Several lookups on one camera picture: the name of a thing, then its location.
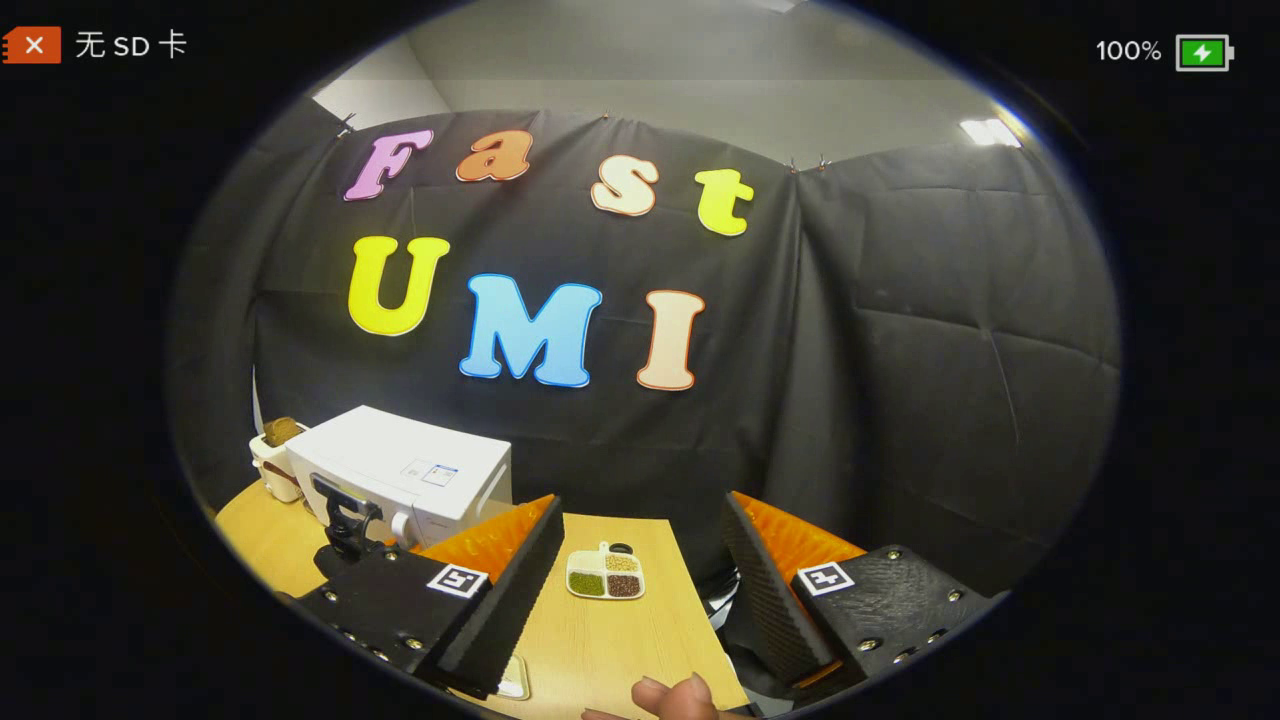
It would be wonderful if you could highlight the white divided grain dish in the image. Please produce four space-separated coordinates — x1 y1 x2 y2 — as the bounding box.
565 542 646 601

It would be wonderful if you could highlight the white microwave oven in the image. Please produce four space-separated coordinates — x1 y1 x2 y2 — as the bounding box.
285 405 513 549

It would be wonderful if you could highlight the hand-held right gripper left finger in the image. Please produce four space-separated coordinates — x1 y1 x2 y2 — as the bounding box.
295 495 566 701

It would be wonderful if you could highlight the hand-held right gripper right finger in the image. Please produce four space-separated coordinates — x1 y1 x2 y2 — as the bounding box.
720 492 991 701

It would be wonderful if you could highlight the white toaster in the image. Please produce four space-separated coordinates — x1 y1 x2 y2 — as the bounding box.
250 417 306 504

